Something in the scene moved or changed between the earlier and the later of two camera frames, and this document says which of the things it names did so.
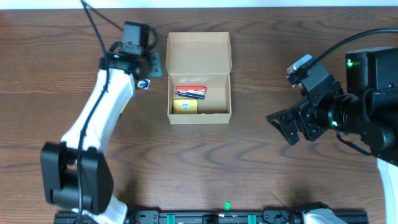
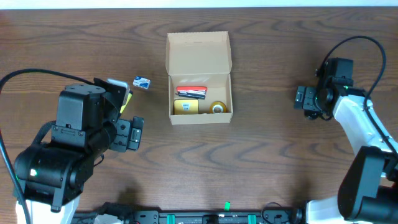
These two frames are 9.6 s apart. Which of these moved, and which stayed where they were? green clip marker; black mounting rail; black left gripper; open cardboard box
Moved: black left gripper
Stayed: open cardboard box; green clip marker; black mounting rail
